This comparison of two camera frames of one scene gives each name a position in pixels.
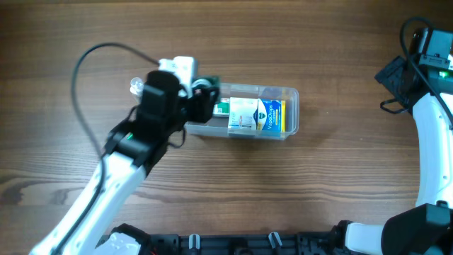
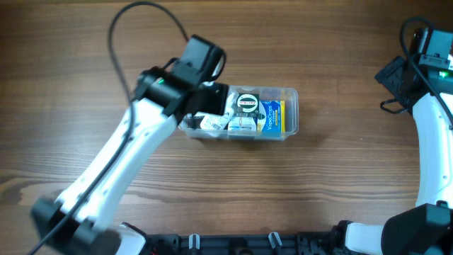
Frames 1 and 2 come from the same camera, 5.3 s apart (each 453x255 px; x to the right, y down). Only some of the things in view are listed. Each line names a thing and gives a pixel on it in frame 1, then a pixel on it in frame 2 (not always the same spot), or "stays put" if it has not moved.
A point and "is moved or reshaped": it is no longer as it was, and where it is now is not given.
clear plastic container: x=253 y=111 stays put
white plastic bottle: x=136 y=88 is moved or reshaped
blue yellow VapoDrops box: x=271 y=115 stays put
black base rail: x=301 y=243 stays put
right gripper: x=389 y=75 stays put
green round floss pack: x=212 y=81 is moved or reshaped
